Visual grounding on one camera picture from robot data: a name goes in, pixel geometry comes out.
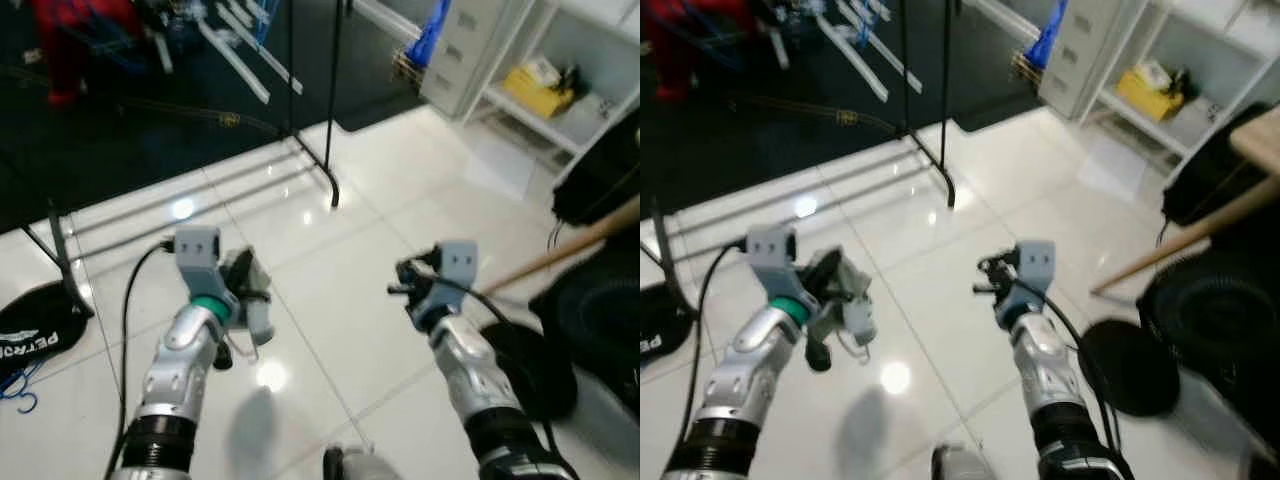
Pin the light grey drawer cabinet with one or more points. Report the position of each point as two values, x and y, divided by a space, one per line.
1090 55
470 55

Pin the black garment white Petronas print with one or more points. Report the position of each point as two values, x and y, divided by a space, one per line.
40 330
660 330

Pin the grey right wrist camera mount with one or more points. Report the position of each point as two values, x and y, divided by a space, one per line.
457 262
1036 262

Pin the black round object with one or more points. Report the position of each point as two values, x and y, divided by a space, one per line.
1135 380

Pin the red garment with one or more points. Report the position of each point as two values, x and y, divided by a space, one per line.
70 50
680 50

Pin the black metal clothes rack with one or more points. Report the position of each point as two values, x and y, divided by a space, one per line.
948 190
333 190

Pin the black soft bag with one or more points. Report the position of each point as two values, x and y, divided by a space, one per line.
600 180
1210 180

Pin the blue plastic hanger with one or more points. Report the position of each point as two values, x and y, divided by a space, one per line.
20 385

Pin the blue plastic bag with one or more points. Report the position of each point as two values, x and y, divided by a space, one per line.
1048 38
432 35

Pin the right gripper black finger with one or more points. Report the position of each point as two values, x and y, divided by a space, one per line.
996 265
401 290
414 266
985 290

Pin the white open shelf unit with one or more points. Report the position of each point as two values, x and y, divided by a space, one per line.
1210 50
590 45

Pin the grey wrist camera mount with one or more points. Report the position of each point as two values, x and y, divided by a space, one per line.
1036 262
197 255
457 262
772 255

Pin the yellow box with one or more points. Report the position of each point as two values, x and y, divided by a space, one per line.
535 95
1148 98

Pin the wooden pallet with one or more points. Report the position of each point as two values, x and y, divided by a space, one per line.
1025 70
405 68

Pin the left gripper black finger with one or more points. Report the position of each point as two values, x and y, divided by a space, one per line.
820 355
223 355

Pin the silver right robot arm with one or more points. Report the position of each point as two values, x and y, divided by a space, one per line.
470 375
1045 375

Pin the white tape strip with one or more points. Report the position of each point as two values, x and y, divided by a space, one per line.
860 75
240 75
890 62
270 65

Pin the grey green lettered garment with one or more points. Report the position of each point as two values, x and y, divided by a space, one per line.
860 315
260 320

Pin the black mesh round fan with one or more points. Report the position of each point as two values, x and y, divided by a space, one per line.
600 310
1220 310

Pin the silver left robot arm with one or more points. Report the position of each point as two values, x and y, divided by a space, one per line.
175 375
750 375

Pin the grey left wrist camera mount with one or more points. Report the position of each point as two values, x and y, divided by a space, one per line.
772 255
197 255

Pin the light wooden stick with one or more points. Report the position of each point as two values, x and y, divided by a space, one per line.
1170 250
560 250

